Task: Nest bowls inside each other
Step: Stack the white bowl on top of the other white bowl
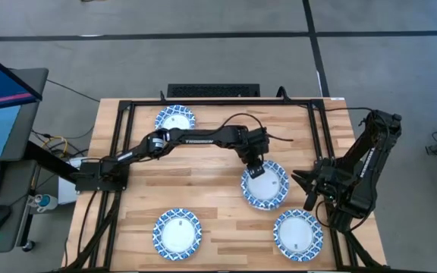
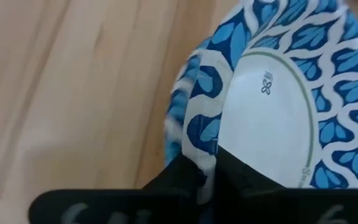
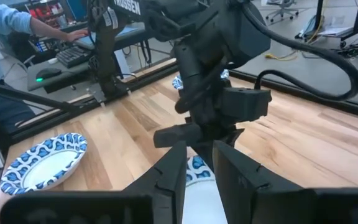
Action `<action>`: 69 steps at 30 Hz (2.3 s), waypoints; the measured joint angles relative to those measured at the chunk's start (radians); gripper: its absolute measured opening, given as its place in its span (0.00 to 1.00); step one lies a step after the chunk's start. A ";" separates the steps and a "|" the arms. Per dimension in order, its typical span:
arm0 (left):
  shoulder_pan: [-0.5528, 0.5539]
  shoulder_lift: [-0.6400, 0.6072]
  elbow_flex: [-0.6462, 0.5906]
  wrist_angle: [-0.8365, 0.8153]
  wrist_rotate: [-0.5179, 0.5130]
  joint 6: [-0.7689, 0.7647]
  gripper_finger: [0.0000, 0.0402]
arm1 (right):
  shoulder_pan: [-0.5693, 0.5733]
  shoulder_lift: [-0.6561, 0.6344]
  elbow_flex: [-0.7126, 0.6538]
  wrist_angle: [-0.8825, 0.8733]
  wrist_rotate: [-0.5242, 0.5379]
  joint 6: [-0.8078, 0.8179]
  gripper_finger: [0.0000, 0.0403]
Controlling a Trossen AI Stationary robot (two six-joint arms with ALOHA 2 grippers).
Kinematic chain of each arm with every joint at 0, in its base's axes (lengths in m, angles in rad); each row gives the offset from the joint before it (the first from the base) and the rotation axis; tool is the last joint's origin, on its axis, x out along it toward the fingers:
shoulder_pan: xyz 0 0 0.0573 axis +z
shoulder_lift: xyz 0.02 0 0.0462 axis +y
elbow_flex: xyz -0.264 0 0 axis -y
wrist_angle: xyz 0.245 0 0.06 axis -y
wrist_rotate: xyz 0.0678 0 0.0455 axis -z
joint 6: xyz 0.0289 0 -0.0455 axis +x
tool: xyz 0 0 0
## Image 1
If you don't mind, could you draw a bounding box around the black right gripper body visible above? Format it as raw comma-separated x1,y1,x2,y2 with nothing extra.
315,158,343,198

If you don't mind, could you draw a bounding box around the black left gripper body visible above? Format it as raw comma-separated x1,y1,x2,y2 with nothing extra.
245,140,271,167

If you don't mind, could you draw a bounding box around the blue patterned paper bowl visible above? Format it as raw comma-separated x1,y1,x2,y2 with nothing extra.
152,207,203,262
154,104,196,131
272,209,325,263
241,166,290,212
241,159,291,210

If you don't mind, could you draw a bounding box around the black perforated case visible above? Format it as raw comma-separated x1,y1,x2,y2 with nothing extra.
166,83,262,99

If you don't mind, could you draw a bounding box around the white box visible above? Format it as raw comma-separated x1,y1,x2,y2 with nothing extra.
57,156,87,206

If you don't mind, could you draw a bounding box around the grey computer desk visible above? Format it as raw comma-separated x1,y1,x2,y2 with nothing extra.
0,67,50,255

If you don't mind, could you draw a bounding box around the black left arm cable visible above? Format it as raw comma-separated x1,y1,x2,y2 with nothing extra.
220,111,294,143

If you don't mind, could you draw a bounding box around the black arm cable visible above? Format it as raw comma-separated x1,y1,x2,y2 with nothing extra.
220,111,294,143
297,102,375,115

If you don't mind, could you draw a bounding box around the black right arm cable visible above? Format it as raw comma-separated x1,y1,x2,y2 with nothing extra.
297,102,375,115

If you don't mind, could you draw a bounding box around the yellow cable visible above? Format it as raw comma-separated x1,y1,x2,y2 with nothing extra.
40,135,70,157

